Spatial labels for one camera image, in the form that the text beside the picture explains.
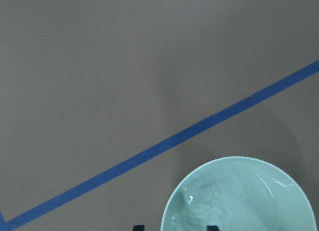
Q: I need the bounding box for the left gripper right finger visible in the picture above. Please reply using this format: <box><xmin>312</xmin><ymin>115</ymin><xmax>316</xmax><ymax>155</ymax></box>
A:
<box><xmin>206</xmin><ymin>225</ymin><xmax>220</xmax><ymax>231</ymax></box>

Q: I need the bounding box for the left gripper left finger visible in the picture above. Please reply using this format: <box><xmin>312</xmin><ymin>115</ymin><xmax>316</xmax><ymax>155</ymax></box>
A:
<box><xmin>132</xmin><ymin>225</ymin><xmax>144</xmax><ymax>231</ymax></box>

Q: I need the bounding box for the mint green ceramic bowl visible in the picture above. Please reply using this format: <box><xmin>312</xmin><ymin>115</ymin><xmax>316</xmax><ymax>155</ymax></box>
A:
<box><xmin>160</xmin><ymin>156</ymin><xmax>317</xmax><ymax>231</ymax></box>

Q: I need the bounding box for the brown paper table mat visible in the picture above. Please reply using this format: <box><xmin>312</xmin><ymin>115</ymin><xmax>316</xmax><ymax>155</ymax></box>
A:
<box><xmin>0</xmin><ymin>0</ymin><xmax>319</xmax><ymax>231</ymax></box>

